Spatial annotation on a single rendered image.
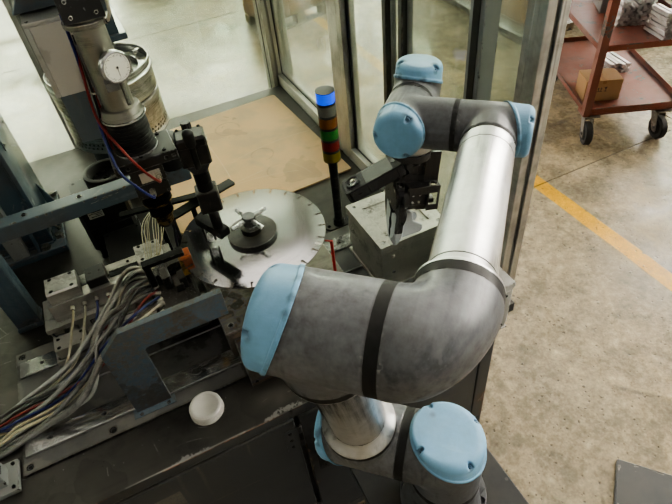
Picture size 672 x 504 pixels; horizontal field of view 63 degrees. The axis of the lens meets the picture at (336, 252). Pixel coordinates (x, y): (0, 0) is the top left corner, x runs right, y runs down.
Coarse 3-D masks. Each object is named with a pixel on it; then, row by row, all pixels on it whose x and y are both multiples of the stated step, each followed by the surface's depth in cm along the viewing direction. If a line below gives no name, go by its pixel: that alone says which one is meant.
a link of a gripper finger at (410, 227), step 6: (408, 210) 101; (408, 216) 101; (408, 222) 102; (414, 222) 103; (390, 228) 105; (408, 228) 104; (414, 228) 104; (420, 228) 104; (390, 234) 105; (396, 234) 103; (402, 234) 104; (408, 234) 105; (396, 240) 105
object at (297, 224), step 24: (240, 192) 135; (264, 192) 134; (288, 192) 133; (240, 216) 128; (288, 216) 126; (312, 216) 126; (192, 240) 123; (216, 240) 123; (288, 240) 120; (312, 240) 120; (192, 264) 118; (216, 264) 117; (240, 264) 116; (264, 264) 116; (240, 288) 111
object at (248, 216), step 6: (234, 210) 122; (240, 210) 122; (258, 210) 121; (264, 210) 122; (246, 216) 119; (252, 216) 119; (240, 222) 119; (246, 222) 119; (252, 222) 119; (258, 222) 118; (234, 228) 118; (246, 228) 120; (252, 228) 120
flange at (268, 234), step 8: (256, 216) 126; (264, 216) 126; (232, 224) 125; (264, 224) 123; (272, 224) 123; (232, 232) 123; (240, 232) 122; (248, 232) 120; (256, 232) 120; (264, 232) 121; (272, 232) 121; (232, 240) 121; (240, 240) 120; (248, 240) 120; (256, 240) 120; (264, 240) 120; (272, 240) 121; (240, 248) 119; (248, 248) 119; (256, 248) 119
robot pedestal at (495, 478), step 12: (492, 456) 102; (492, 468) 101; (360, 480) 101; (372, 480) 101; (384, 480) 101; (396, 480) 101; (492, 480) 99; (504, 480) 99; (372, 492) 100; (384, 492) 99; (396, 492) 99; (492, 492) 98; (504, 492) 97; (516, 492) 97
